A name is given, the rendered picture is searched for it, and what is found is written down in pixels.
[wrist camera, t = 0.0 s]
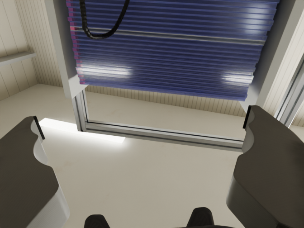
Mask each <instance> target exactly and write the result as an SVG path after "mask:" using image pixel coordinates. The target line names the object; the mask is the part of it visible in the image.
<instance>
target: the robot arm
mask: <svg viewBox="0 0 304 228"><path fill-rule="evenodd" d="M243 129H245V131H246V135H245V138H244V142H243V145H242V152H243V154H241V155H239V156H238V158H237V161H236V165H235V168H234V171H233V176H232V179H231V182H230V186H229V189H228V193H227V197H226V205H227V207H228V208H229V209H230V211H231V212H232V213H233V214H234V215H235V217H236V218H237V219H238V220H239V221H240V222H241V224H242V225H243V226H244V227H245V228H304V143H303V141H302V140H301V139H300V138H299V137H298V136H297V135H296V134H295V133H294V132H293V131H291V130H290V129H289V128H288V127H286V126H285V125H284V124H283V123H281V122H280V121H279V120H277V119H276V118H275V117H273V116H272V115H270V114H269V113H268V112H266V111H265V110H264V109H263V108H261V107H260V106H258V105H249V106H248V110H247V114H246V117H245V121H244V125H243ZM44 139H45V136H44V134H43V132H42V129H41V127H40V124H39V122H38V119H37V117H36V116H28V117H26V118H24V119H23V120H22V121H21V122H20V123H18V124H17V125H16V126H15V127H14V128H12V129H11V130H10V131H9V132H8V133H7V134H6V135H5V136H3V137H2V138H1V139H0V228H62V227H63V226H64V224H65V223H66V221H67V220H68V218H69V216H70V209H69V207H68V204H67V201H66V199H65V196H64V194H63V191H62V189H61V187H60V184H59V182H58V180H57V177H56V175H55V172H54V170H53V168H52V167H51V166H47V163H48V158H47V155H46V153H45V151H44V148H43V146H42V142H43V140H44ZM84 228H110V227H109V225H108V223H107V221H106V219H105V217H104V216H103V215H101V214H93V215H90V216H89V217H87V219H86V220H85V225H84ZM181 228H233V227H229V226H221V225H214V220H213V216H212V212H211V211H210V209H208V208H206V207H198V208H195V209H194V210H193V212H192V214H191V217H190V219H189V221H188V224H187V226H186V227H181Z"/></svg>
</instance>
